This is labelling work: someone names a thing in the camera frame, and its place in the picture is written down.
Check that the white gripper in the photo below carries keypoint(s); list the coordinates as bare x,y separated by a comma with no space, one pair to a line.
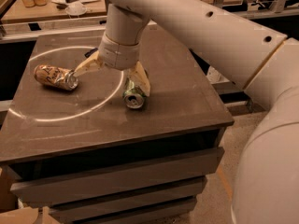
119,56

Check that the green soda can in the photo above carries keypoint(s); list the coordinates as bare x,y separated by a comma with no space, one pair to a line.
133,96

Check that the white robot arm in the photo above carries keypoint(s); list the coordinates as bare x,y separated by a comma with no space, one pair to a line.
260,61

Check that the orange soda can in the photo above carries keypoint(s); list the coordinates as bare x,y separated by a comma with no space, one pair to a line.
57,77

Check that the dark blue snack packet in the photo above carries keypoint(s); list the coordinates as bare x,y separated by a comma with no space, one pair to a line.
90,52

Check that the grey drawer cabinet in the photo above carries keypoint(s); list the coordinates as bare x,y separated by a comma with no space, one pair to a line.
90,159

